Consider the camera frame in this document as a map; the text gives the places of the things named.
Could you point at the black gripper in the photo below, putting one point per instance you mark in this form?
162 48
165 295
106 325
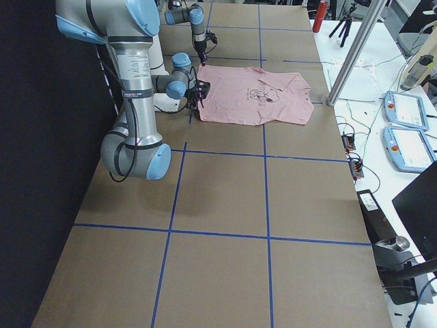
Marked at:
201 48
194 98

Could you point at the pink printed t-shirt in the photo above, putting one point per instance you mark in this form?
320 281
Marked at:
253 96

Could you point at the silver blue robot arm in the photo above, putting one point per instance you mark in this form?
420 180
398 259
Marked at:
188 14
129 30

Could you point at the red cylinder bottle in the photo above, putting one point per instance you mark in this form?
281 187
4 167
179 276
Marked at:
320 15

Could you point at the black curtain backdrop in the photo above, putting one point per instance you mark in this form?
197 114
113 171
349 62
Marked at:
56 107

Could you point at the upper orange circuit board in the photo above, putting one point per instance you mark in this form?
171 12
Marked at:
348 141

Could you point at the orange circuit board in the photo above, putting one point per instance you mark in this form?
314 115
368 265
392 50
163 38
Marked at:
348 141
356 168

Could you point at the lower orange circuit board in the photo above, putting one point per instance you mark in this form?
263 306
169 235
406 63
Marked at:
356 168

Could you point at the upper teach pendant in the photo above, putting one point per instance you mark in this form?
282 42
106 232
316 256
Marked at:
405 110

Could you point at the teach pendant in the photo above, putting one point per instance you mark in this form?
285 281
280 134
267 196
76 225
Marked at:
408 149
405 110

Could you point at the clear water bottle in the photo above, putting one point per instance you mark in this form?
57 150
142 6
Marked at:
417 71

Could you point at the lower teach pendant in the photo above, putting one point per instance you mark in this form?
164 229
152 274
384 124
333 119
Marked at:
408 149

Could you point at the black power box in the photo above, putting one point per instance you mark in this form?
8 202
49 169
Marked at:
377 225

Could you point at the black monitor corner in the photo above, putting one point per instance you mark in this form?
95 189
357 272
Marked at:
416 207

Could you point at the black camera tripod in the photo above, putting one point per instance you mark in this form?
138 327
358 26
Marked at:
345 24

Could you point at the aluminium frame post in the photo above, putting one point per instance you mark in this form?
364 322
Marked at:
364 31

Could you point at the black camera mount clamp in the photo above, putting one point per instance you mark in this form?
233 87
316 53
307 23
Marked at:
405 279

